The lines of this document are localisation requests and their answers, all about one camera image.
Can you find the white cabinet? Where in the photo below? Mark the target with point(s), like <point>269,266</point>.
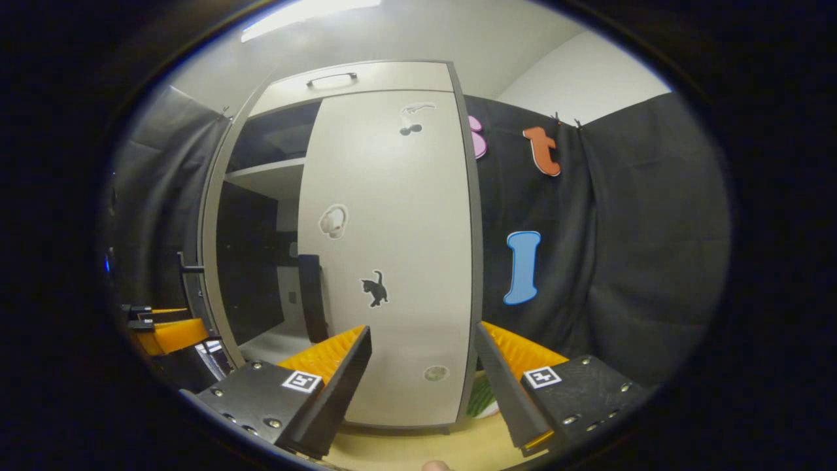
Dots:
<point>261,150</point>

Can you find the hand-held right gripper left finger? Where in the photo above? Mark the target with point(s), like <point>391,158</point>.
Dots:
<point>340,392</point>

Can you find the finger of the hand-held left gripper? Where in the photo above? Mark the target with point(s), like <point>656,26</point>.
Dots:
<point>163,314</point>
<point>176,335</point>

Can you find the watermelon slice toy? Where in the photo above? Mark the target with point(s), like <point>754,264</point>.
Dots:
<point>480,396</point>

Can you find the white cabinet door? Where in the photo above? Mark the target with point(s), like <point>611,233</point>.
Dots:
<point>210,261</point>
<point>392,196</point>

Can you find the black backdrop cloth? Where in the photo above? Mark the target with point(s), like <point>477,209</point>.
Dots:
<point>163,196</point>
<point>654,261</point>

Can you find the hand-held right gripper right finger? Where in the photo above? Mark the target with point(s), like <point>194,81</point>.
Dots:
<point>507,392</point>

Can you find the white cabinet shelf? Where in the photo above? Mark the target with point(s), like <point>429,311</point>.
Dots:
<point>268,176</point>

